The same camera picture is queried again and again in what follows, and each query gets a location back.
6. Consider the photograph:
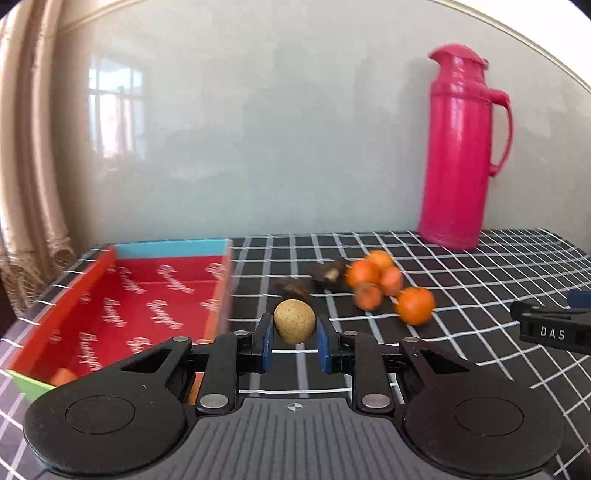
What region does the beige curtain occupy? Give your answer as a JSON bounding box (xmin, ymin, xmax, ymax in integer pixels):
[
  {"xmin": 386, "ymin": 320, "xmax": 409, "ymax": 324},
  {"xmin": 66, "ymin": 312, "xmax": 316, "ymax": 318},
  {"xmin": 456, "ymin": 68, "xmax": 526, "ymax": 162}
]
[{"xmin": 0, "ymin": 0, "xmax": 78, "ymax": 320}]

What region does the tan round longan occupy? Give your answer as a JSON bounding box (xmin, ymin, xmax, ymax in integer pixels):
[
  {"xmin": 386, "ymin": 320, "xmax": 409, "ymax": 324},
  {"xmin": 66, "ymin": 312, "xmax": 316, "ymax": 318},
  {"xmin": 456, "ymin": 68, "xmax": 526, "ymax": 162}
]
[{"xmin": 273, "ymin": 299, "xmax": 317, "ymax": 344}]

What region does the black white checked tablecloth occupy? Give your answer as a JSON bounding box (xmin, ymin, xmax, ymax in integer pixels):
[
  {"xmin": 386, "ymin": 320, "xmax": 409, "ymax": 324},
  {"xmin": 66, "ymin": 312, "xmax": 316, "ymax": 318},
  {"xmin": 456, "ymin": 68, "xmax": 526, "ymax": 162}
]
[{"xmin": 0, "ymin": 226, "xmax": 591, "ymax": 480}]

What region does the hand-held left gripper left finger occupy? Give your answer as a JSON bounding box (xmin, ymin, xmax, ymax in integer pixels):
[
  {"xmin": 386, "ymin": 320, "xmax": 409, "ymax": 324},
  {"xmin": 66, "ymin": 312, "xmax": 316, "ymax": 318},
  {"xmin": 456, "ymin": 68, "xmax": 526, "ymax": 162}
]
[{"xmin": 107, "ymin": 313, "xmax": 276, "ymax": 415}]

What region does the pink thermos jug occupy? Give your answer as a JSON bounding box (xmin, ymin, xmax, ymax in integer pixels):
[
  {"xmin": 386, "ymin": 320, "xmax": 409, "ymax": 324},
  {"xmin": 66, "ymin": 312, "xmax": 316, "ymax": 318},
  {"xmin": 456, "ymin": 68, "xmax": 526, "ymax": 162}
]
[{"xmin": 418, "ymin": 44, "xmax": 515, "ymax": 250}]

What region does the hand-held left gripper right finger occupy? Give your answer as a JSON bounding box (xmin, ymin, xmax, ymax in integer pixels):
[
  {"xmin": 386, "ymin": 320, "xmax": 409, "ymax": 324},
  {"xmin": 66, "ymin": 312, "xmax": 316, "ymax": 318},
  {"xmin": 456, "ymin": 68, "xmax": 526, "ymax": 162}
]
[{"xmin": 316, "ymin": 318, "xmax": 468, "ymax": 411}]

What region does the orange mandarin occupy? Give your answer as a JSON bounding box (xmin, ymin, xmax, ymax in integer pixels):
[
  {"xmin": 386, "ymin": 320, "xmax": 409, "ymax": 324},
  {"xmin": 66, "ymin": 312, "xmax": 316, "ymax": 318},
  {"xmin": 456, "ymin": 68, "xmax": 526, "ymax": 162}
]
[
  {"xmin": 379, "ymin": 267, "xmax": 404, "ymax": 297},
  {"xmin": 394, "ymin": 286, "xmax": 437, "ymax": 325},
  {"xmin": 345, "ymin": 260, "xmax": 380, "ymax": 288},
  {"xmin": 367, "ymin": 250, "xmax": 395, "ymax": 271}
]

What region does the large carrot chunk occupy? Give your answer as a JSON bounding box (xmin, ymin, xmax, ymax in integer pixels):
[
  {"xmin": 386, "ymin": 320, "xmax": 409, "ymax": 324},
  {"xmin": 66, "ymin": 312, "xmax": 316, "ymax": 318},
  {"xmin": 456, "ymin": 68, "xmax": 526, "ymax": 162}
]
[{"xmin": 353, "ymin": 282, "xmax": 384, "ymax": 311}]

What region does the dark brown date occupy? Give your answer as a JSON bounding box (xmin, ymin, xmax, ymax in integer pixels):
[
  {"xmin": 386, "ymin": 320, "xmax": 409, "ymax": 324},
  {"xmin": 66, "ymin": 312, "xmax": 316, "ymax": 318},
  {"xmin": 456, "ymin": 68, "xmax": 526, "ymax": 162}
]
[
  {"xmin": 305, "ymin": 260, "xmax": 352, "ymax": 293},
  {"xmin": 271, "ymin": 278, "xmax": 311, "ymax": 302}
]

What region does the red cardboard box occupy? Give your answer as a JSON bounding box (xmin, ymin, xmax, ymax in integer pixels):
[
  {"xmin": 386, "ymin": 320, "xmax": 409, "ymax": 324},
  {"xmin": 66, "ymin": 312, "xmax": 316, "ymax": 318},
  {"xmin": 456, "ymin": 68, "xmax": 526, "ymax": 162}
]
[{"xmin": 6, "ymin": 237, "xmax": 235, "ymax": 403}]

